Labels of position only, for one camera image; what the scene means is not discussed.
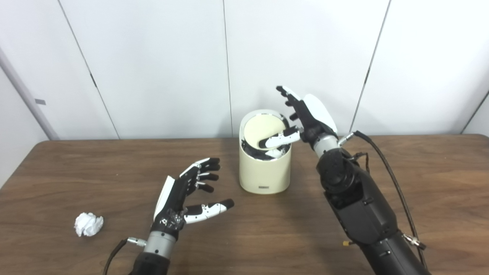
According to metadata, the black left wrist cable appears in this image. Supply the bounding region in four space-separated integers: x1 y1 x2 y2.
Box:
103 237 147 275

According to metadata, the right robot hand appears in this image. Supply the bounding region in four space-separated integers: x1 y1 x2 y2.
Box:
259 85 339 150

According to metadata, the white paper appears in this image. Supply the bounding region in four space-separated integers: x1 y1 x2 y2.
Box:
74 212 104 237

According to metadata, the grey wall post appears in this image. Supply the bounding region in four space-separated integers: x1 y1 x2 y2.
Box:
0 48 60 140

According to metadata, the cream round bin lid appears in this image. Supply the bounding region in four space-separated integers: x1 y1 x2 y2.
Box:
244 115 288 149

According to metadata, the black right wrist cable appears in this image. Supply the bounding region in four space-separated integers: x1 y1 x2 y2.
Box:
338 130 427 268

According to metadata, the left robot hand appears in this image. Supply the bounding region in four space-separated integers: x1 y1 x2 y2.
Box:
150 157 235 241

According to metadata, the black bin liner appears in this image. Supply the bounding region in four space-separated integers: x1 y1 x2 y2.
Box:
241 139 289 161

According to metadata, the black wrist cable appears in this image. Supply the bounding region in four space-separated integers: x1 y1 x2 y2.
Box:
103 237 147 275
338 130 427 268

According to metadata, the cream-colored bin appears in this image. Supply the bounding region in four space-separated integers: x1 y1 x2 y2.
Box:
239 109 293 195

